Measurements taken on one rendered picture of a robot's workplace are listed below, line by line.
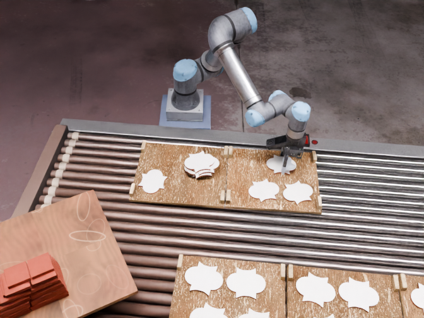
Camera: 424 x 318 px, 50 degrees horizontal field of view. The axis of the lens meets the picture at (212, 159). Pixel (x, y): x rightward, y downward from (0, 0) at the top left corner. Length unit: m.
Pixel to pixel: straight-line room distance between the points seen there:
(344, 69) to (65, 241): 3.28
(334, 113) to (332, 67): 0.66
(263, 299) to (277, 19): 3.73
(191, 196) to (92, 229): 0.45
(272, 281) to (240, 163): 0.60
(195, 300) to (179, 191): 0.51
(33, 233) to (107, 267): 0.33
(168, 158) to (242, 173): 0.35
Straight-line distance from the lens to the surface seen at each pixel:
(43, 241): 1.83
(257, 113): 1.86
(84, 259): 1.75
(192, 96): 2.36
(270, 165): 2.12
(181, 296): 1.75
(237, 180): 2.06
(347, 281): 1.85
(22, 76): 4.45
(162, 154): 2.16
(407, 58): 4.81
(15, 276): 1.59
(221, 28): 1.94
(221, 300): 1.74
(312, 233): 1.96
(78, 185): 2.13
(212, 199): 1.98
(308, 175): 2.13
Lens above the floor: 2.50
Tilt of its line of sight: 47 degrees down
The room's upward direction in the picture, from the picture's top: 2 degrees clockwise
